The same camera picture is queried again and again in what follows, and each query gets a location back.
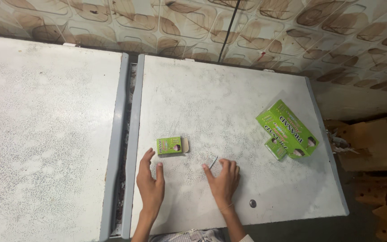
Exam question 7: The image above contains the person's right hand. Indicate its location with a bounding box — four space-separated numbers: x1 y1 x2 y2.
202 158 241 211

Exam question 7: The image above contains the person's left hand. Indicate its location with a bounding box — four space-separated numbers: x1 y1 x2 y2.
136 147 166 216

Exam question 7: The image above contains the small green matchbox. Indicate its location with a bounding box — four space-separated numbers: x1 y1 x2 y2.
156 136 189 156

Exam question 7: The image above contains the person's striped shirt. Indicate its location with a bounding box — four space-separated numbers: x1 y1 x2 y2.
147 229 255 242

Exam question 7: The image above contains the small green packet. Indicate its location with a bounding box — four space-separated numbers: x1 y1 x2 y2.
265 137 288 161

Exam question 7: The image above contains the large green carton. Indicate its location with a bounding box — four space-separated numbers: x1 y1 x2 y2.
256 99 320 159

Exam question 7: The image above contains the white freezer lid with lock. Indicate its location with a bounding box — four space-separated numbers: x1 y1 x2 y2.
121 54 350 240

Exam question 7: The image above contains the white chest freezer lid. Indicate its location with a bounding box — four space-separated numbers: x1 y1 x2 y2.
0 34 129 242

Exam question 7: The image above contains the heap of brown cardboard pieces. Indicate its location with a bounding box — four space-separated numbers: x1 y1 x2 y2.
324 114 387 242

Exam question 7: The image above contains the black cable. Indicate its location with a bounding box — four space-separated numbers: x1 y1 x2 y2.
218 0 241 63

